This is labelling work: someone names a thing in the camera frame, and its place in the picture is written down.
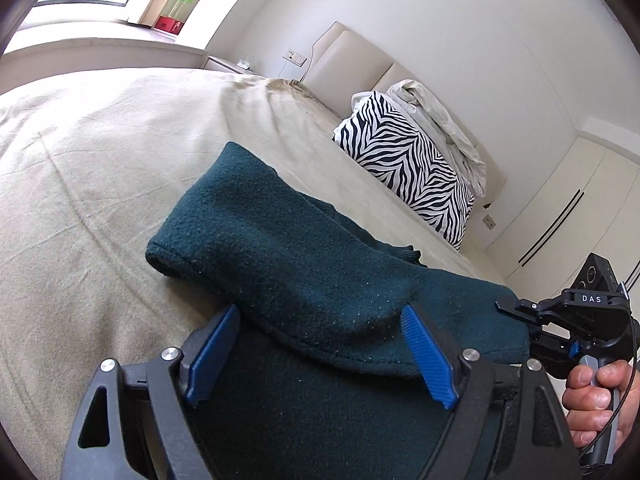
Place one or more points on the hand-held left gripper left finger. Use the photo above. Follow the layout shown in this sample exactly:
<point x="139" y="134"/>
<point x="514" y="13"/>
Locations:
<point x="215" y="355"/>

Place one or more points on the dark green fleece garment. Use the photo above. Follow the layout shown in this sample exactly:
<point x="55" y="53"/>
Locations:
<point x="300" y="270"/>

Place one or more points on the red box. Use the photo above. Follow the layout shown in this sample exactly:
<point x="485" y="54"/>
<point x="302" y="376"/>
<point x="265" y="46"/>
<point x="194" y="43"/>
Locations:
<point x="169" y="24"/>

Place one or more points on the white window ledge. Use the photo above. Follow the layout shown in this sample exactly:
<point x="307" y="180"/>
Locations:
<point x="100" y="52"/>

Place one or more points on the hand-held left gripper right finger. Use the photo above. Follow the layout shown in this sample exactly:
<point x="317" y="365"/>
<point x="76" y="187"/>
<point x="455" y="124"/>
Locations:
<point x="430" y="360"/>

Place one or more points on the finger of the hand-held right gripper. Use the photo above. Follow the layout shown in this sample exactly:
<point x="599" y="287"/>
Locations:
<point x="550" y="347"/>
<point x="520" y="306"/>

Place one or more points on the beige padded headboard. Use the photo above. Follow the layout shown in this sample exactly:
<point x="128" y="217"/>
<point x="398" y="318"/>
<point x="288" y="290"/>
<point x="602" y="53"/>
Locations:
<point x="350" y="55"/>

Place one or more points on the white wardrobe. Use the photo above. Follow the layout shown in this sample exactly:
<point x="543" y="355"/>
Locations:
<point x="590" y="170"/>

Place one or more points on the wall socket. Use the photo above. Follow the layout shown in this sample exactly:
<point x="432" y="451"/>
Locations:
<point x="489" y="221"/>
<point x="294" y="56"/>

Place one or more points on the beige bed with sheet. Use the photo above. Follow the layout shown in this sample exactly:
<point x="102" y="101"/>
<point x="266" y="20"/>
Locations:
<point x="100" y="185"/>

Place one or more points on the zebra print pillow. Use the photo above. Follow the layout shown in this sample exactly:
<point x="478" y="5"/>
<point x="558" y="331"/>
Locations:
<point x="400" y="160"/>

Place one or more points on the white nightstand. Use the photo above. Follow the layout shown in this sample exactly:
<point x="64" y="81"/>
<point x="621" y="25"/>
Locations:
<point x="220" y="64"/>

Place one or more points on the person's right hand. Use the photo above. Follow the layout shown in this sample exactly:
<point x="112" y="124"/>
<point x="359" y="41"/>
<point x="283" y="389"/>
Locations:
<point x="582" y="405"/>

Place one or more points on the green lamp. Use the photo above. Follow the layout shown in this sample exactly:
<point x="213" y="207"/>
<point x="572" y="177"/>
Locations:
<point x="180" y="5"/>

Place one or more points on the crumpled white duvet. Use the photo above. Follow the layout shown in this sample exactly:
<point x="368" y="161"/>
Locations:
<point x="450" y="130"/>

